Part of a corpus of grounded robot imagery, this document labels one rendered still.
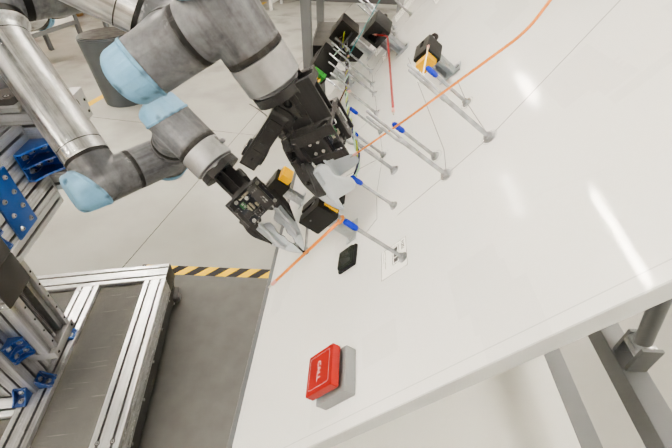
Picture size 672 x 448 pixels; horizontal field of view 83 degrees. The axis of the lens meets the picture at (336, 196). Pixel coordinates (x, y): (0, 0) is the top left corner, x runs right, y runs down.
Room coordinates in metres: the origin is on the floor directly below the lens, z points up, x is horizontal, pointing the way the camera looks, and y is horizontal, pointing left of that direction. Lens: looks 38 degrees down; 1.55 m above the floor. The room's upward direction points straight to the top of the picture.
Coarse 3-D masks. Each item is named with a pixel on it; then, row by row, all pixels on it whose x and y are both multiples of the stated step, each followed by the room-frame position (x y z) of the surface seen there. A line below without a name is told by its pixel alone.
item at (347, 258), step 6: (354, 246) 0.43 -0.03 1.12; (342, 252) 0.43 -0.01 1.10; (348, 252) 0.42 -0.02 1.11; (354, 252) 0.42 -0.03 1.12; (342, 258) 0.42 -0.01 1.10; (348, 258) 0.41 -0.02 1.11; (354, 258) 0.40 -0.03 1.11; (342, 264) 0.41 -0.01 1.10; (348, 264) 0.40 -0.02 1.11; (354, 264) 0.40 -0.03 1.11; (342, 270) 0.40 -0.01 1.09
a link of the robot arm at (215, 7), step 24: (192, 0) 0.43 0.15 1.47; (216, 0) 0.43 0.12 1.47; (240, 0) 0.44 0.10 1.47; (192, 24) 0.42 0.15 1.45; (216, 24) 0.43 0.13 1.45; (240, 24) 0.43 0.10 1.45; (264, 24) 0.45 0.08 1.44; (216, 48) 0.43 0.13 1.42; (240, 48) 0.43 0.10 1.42; (264, 48) 0.44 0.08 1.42
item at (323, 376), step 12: (336, 348) 0.25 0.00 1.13; (312, 360) 0.25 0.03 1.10; (324, 360) 0.24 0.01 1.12; (336, 360) 0.23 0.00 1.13; (312, 372) 0.23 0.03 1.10; (324, 372) 0.22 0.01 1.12; (336, 372) 0.22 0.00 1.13; (312, 384) 0.22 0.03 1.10; (324, 384) 0.21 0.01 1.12; (336, 384) 0.20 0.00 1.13; (312, 396) 0.20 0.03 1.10
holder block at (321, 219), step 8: (312, 200) 0.49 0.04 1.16; (320, 200) 0.47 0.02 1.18; (304, 208) 0.49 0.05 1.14; (312, 208) 0.46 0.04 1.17; (320, 208) 0.46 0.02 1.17; (304, 216) 0.47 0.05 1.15; (312, 216) 0.46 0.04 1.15; (320, 216) 0.46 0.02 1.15; (328, 216) 0.46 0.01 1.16; (336, 216) 0.46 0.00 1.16; (304, 224) 0.46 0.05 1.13; (312, 224) 0.46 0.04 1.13; (320, 224) 0.46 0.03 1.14; (328, 224) 0.46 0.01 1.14
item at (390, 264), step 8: (400, 240) 0.37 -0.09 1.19; (392, 248) 0.37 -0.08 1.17; (400, 248) 0.36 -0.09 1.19; (384, 256) 0.37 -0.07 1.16; (392, 256) 0.35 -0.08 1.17; (384, 264) 0.35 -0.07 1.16; (392, 264) 0.34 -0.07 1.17; (400, 264) 0.33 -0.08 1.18; (384, 272) 0.34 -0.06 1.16; (392, 272) 0.33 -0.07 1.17
